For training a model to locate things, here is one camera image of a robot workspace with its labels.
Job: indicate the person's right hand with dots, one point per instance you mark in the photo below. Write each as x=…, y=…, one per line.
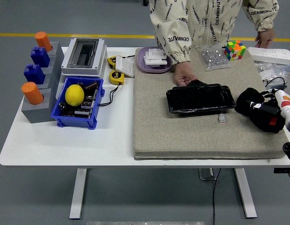
x=183, y=73

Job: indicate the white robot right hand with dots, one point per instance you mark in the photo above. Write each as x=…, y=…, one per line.
x=285, y=104

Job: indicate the person's left hand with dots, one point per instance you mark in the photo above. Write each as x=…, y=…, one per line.
x=265, y=38

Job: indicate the glossy black panel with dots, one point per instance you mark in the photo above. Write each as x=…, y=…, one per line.
x=199, y=99

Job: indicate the black rag with red tag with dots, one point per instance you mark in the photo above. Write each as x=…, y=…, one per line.
x=242, y=106

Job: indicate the person's right forearm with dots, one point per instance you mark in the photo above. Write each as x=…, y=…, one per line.
x=174, y=41

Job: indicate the person's left forearm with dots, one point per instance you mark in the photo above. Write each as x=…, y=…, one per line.
x=264, y=16

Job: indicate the white power strip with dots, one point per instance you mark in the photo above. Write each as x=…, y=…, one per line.
x=271, y=54

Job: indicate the blue-rimmed tray of electronics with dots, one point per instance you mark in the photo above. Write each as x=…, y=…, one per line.
x=269, y=87

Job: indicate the white plastic parts pile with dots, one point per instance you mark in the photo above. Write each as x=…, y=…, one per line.
x=155, y=57

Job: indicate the clear bags of small parts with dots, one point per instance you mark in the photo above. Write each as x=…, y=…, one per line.
x=268, y=71

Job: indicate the multicolour puzzle cube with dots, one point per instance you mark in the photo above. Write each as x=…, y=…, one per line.
x=234, y=50

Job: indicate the clear bag of metal nuts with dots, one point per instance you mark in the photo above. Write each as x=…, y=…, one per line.
x=214, y=58

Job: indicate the purple tray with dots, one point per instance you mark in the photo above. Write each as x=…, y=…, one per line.
x=141, y=65

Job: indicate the white connector plug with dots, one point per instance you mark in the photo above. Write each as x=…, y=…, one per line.
x=221, y=119

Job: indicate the person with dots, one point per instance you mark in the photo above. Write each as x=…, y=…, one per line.
x=206, y=18

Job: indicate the grey-brown mat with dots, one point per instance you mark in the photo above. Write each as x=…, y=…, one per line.
x=182, y=136

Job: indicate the black box under table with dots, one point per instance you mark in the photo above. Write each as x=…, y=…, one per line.
x=283, y=170

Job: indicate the yellow tape measure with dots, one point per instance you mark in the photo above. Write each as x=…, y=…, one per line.
x=111, y=61
x=116, y=77

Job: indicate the black chair wheel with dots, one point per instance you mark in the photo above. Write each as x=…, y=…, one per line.
x=145, y=2

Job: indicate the white table leg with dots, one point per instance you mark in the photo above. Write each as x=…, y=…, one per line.
x=78, y=194
x=246, y=194

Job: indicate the circuit board with capacitors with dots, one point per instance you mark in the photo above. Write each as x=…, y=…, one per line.
x=87, y=103

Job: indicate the grey electrical distribution box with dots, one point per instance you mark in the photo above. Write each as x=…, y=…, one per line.
x=84, y=56

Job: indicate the yellow lemon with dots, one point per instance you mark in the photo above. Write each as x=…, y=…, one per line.
x=74, y=95

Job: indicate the blue plastic bin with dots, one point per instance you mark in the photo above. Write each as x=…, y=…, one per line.
x=74, y=122

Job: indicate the orange cylinder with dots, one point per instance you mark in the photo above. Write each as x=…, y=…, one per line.
x=32, y=93
x=43, y=41

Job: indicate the blue notched block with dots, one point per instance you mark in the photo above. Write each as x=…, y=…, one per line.
x=40, y=57
x=34, y=74

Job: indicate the grey stepped block holder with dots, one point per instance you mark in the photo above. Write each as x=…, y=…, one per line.
x=37, y=114

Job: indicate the white wall switch plate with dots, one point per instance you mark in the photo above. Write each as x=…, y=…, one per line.
x=125, y=66

